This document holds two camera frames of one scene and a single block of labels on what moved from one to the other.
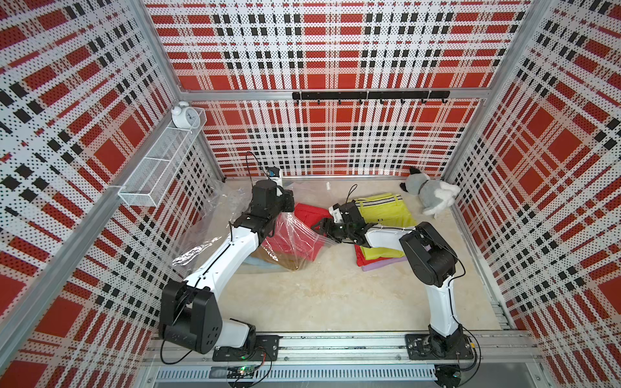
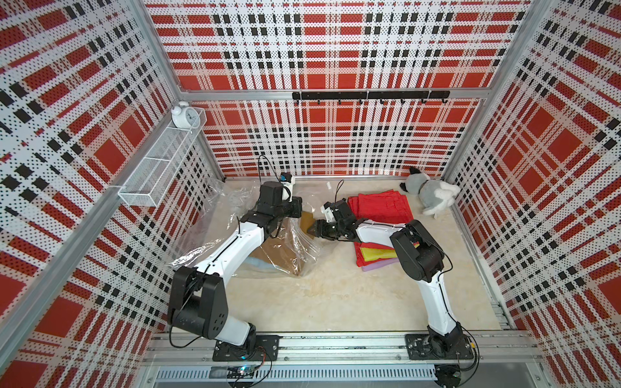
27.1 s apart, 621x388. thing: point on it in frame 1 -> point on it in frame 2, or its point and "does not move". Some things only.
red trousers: [293, 231] -> [391, 206]
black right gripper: [327, 222] does not move
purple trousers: [383, 263] does not move
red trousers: [361, 259] does not move
